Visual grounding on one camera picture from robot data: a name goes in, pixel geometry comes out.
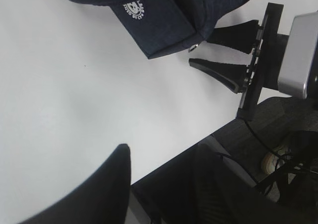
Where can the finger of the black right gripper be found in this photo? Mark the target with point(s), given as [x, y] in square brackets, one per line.
[241, 37]
[233, 76]

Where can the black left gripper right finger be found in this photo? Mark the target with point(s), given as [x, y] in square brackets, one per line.
[196, 187]

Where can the white sneaker under table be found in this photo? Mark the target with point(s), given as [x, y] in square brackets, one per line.
[271, 162]

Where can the black table frame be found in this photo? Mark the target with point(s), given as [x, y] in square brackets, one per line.
[297, 178]

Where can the dark navy lunch bag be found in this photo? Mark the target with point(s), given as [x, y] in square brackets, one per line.
[164, 27]

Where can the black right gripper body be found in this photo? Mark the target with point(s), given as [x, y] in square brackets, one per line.
[269, 57]

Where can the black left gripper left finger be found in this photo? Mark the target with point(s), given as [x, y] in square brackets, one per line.
[102, 199]

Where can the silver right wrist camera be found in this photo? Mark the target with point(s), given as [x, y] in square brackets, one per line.
[297, 74]

